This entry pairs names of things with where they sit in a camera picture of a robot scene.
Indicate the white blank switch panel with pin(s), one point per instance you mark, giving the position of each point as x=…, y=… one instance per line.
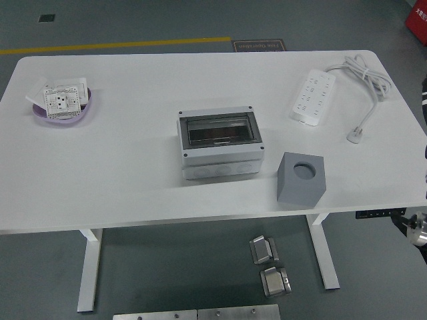
x=71, y=82

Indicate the dark square floor outlet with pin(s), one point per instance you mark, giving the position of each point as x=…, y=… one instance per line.
x=46, y=18

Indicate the small white plastic plate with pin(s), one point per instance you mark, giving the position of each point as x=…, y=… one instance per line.
x=35, y=93

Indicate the white table leg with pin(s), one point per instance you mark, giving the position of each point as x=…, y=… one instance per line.
x=88, y=266
x=325, y=260

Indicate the grey cube with round hole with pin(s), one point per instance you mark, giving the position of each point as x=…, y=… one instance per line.
x=293, y=190

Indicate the purple shallow bowl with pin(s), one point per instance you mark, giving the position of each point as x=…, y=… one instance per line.
x=66, y=121

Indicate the silver metal block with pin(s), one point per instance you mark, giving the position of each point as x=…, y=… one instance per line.
x=262, y=250
x=273, y=283

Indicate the black table control panel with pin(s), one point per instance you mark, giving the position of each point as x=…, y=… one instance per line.
x=377, y=213

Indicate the grey metal base plate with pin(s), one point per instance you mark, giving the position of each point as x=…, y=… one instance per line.
x=237, y=313
x=153, y=316

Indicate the dark floor sign with lettering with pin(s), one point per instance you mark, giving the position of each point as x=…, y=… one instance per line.
x=258, y=46

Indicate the red box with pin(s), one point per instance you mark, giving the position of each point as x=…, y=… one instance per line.
x=417, y=23

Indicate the white socket panel with holes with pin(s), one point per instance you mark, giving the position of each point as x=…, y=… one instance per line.
x=61, y=100

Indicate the transparent hinged box flap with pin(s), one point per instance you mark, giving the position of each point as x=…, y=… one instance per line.
x=218, y=128

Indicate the grey electrical enclosure box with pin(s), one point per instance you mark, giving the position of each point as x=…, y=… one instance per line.
x=220, y=163

